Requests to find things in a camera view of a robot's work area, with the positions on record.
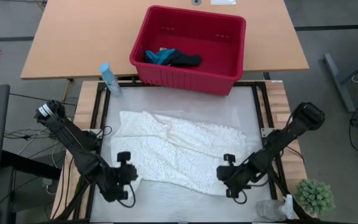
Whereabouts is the yellow cable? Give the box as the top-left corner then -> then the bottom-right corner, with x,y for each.
60,79 -> 73,123

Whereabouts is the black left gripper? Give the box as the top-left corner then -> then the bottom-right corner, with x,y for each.
104,151 -> 139,202

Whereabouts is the blue-capped clear water bottle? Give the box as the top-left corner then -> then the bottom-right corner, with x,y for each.
99,63 -> 123,98

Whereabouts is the white lace shirt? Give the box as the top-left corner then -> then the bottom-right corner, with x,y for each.
110,111 -> 254,200

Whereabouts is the clear spray bottle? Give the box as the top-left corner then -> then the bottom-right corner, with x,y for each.
255,194 -> 300,222

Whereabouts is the white card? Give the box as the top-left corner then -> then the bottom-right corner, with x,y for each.
210,0 -> 237,6

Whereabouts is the small green potted plant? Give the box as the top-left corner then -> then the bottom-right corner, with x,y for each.
293,178 -> 336,218

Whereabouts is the black left camera cable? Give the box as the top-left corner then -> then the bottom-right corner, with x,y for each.
116,183 -> 137,209

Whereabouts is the black right camera cable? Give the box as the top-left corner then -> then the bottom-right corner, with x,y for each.
232,189 -> 249,205

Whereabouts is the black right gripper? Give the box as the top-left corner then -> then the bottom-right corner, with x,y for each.
216,153 -> 248,199

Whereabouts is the grey metal desk leg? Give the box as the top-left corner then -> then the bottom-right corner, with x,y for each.
323,52 -> 358,114

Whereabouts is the light brown wooden desk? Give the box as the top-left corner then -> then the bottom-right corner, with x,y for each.
20,0 -> 310,81

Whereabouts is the black furniture base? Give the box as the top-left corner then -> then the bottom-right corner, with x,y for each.
0,150 -> 62,224

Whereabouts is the red plastic laundry bin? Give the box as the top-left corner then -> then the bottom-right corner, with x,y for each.
129,5 -> 247,96

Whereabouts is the white power adapter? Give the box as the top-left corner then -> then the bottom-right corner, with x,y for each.
41,177 -> 57,196

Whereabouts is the black aluminium table frame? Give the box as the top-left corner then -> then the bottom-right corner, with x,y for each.
50,80 -> 323,224

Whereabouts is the black garment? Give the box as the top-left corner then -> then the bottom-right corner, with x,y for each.
165,49 -> 203,68

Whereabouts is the black camera cable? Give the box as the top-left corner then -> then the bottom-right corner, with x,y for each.
232,189 -> 249,205
116,183 -> 137,209

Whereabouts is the teal garment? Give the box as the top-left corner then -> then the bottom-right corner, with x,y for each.
144,48 -> 177,67

